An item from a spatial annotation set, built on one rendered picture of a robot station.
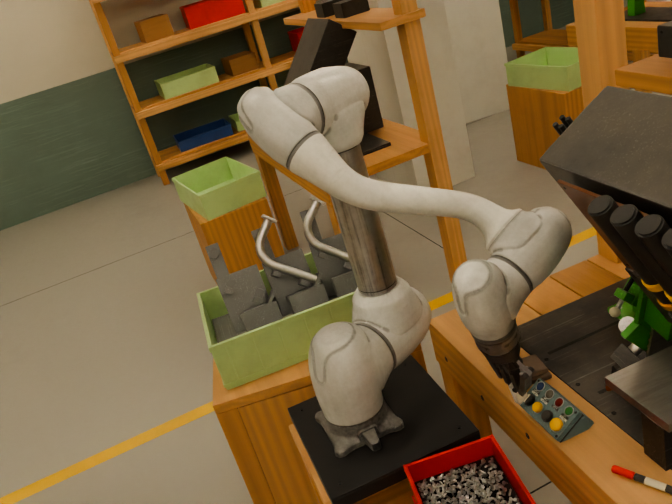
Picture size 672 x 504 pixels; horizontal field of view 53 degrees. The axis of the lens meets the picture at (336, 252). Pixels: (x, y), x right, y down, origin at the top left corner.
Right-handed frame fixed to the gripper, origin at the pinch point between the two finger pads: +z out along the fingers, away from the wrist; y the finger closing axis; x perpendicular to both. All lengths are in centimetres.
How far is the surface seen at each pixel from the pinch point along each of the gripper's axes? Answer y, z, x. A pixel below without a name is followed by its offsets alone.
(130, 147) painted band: -655, 209, 68
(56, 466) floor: -214, 106, -127
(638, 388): 25.5, -16.1, 7.2
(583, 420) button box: 12.2, 6.8, 4.6
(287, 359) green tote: -81, 27, -24
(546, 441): 7.3, 10.6, -2.8
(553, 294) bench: -28, 32, 42
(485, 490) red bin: 6.9, 4.1, -21.0
